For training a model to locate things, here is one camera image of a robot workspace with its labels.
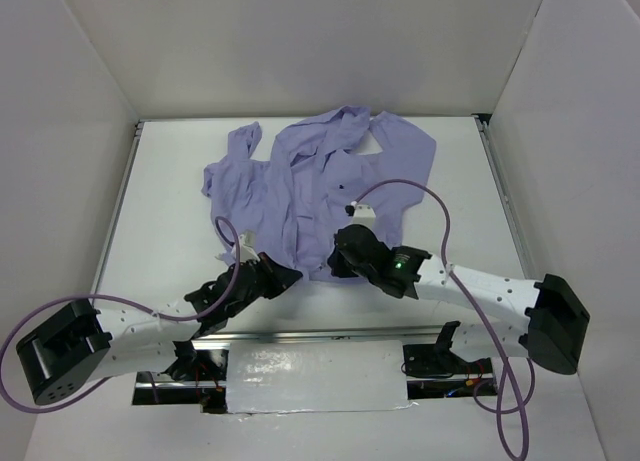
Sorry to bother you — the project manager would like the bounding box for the lavender zip-up jacket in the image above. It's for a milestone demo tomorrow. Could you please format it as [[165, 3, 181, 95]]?
[[202, 106, 437, 282]]

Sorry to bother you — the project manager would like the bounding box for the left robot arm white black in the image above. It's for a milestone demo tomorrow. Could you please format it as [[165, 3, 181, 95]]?
[[16, 253, 302, 414]]

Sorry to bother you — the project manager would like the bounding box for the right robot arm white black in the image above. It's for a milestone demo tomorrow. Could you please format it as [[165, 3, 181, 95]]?
[[329, 224, 590, 375]]

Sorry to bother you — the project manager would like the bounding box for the silver foil tape panel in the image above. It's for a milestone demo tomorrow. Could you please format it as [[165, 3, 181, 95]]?
[[226, 340, 410, 414]]

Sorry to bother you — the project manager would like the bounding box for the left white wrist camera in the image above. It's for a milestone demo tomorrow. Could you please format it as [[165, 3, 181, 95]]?
[[233, 230, 259, 263]]

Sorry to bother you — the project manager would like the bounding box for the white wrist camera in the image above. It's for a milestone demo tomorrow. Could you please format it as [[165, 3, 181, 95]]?
[[345, 201, 376, 230], [233, 230, 259, 263]]

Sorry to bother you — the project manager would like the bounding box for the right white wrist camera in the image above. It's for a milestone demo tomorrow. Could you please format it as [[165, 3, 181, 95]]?
[[345, 201, 376, 230]]

